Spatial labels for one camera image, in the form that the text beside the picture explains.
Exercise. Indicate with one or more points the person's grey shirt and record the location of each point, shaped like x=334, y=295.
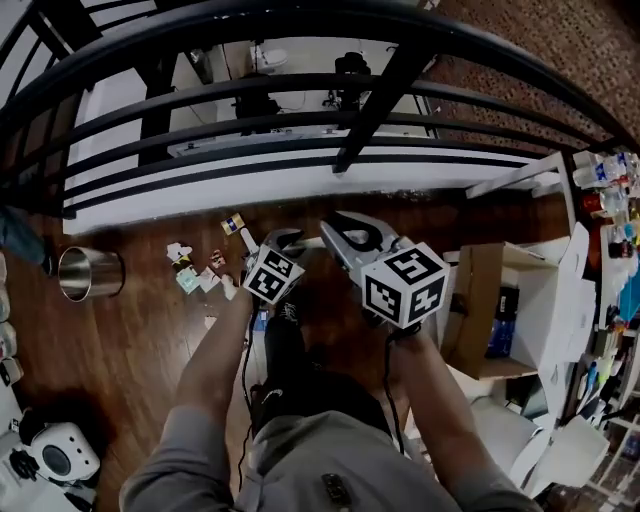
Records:
x=325, y=450

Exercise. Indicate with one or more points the person's leg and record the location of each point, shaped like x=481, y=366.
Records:
x=350, y=395
x=285, y=350

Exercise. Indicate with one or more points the paper litter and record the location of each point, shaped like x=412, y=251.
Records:
x=187, y=281

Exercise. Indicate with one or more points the person's right forearm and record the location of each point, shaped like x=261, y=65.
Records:
x=435, y=395

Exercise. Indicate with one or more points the black metal railing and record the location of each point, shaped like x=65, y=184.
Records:
x=300, y=22

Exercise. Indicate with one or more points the open brown cardboard box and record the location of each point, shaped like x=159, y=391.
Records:
x=470, y=300

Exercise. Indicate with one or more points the person's left leg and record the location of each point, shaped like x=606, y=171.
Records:
x=285, y=350

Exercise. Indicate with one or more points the blue plastic tray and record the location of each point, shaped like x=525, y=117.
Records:
x=630, y=300

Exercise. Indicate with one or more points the dark metal chest tag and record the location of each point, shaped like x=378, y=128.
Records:
x=335, y=487

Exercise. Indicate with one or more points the person's left forearm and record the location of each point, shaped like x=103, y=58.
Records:
x=215, y=360

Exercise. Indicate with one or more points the large white table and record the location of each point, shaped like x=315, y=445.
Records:
x=515, y=177

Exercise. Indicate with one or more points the group of small bottles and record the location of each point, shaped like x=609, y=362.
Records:
x=600, y=170

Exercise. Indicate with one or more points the person's right leg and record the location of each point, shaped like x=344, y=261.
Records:
x=350, y=395

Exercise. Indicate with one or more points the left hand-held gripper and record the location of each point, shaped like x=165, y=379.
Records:
x=272, y=275

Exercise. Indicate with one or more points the stainless steel bin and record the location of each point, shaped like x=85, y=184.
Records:
x=100, y=275

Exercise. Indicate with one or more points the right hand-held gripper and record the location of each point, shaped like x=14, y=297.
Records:
x=400, y=285

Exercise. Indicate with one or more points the white shade desk lamp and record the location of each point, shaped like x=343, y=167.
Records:
x=575, y=450

